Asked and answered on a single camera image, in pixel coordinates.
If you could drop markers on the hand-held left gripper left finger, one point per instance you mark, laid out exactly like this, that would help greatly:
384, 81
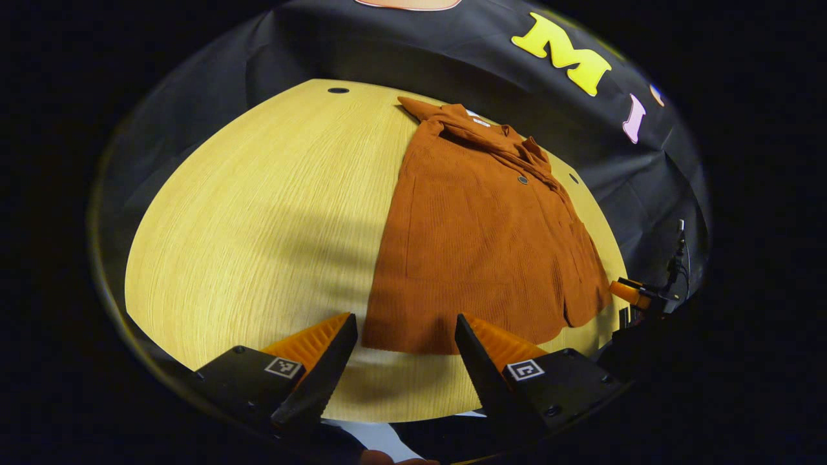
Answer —
323, 381

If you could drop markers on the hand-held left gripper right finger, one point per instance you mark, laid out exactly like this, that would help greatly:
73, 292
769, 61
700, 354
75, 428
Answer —
484, 387

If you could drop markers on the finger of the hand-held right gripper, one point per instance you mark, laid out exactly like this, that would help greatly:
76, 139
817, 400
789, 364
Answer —
630, 292

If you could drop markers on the rust orange button shirt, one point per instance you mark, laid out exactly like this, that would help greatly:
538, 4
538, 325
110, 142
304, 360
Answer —
478, 258

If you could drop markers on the black backdrop cloth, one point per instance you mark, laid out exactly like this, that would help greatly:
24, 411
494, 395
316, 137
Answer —
387, 45

